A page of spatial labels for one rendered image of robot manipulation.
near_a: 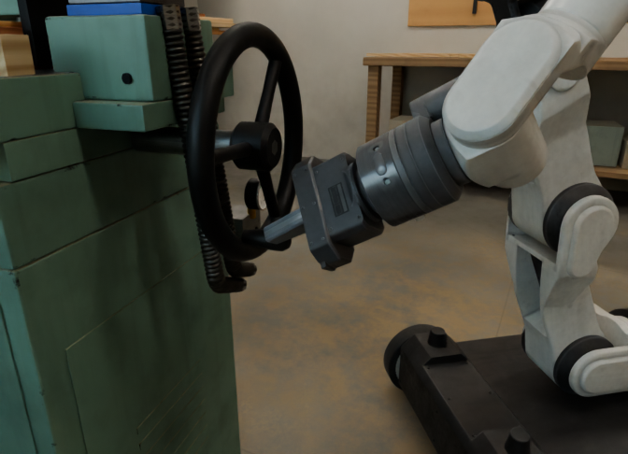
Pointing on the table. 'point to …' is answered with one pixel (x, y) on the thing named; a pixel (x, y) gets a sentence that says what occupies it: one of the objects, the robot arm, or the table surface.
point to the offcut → (15, 55)
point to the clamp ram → (51, 4)
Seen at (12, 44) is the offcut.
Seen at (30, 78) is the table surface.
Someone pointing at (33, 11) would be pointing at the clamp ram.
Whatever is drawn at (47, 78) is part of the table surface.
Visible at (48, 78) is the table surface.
